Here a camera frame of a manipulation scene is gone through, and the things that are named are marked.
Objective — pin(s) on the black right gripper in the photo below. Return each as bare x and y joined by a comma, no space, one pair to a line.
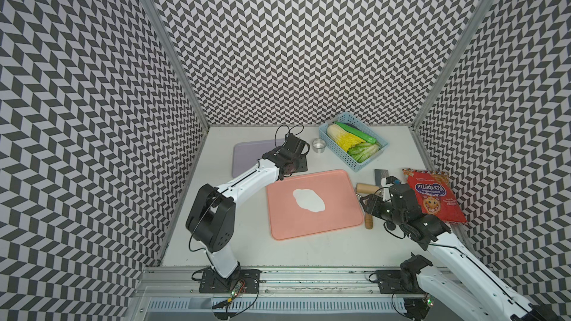
372,202

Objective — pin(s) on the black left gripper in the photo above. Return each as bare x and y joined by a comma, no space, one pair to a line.
302,161

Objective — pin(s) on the wooden rolling pin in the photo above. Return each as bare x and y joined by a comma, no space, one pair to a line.
364,190

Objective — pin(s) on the white dough piece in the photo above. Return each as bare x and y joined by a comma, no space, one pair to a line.
309,200

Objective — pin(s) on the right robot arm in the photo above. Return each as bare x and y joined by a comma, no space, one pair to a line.
481,296

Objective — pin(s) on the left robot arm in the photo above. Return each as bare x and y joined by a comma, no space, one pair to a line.
212,217

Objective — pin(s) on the metal rectangular dough scraper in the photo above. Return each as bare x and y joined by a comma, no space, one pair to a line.
381,176

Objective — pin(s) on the pink cutting board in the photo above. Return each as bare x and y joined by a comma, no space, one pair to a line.
289,221

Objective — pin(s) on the purple plastic tray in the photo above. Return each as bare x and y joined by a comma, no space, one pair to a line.
246,155

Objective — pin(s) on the green lettuce leaves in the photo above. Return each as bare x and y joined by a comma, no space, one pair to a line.
363,151

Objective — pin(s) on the yellow napa cabbage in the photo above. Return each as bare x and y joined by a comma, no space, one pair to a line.
344,139

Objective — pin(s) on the light blue perforated plastic basket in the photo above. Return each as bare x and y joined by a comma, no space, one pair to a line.
353,121

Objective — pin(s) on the red snack bag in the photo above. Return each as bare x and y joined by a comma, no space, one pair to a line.
434,195

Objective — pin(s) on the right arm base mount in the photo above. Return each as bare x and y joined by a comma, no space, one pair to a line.
403,280

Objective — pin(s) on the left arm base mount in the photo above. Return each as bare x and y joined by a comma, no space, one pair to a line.
212,283

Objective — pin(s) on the metal base rail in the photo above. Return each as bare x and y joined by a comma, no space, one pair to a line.
282,291

